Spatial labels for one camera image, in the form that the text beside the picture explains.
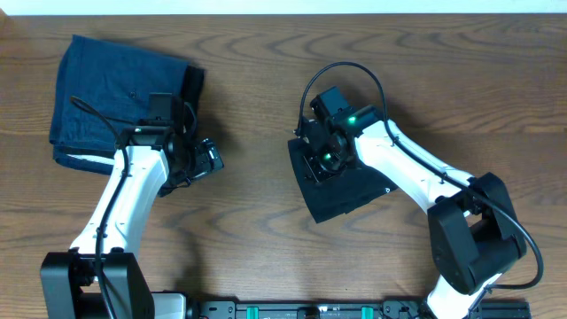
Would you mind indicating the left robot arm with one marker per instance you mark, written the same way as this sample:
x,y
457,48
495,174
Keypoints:
x,y
99,275

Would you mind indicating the black t-shirt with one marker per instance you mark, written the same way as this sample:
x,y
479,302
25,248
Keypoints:
x,y
327,198

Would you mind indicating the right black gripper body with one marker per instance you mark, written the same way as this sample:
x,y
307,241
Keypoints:
x,y
327,162

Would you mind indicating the folded black garment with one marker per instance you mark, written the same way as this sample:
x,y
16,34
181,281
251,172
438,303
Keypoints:
x,y
193,83

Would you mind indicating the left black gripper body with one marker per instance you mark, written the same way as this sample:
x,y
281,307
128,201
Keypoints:
x,y
197,163

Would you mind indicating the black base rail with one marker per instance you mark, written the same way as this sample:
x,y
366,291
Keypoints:
x,y
388,309

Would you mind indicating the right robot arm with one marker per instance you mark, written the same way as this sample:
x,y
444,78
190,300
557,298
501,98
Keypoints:
x,y
474,239

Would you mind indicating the folded dark blue jeans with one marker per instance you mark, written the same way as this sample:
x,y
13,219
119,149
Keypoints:
x,y
117,81

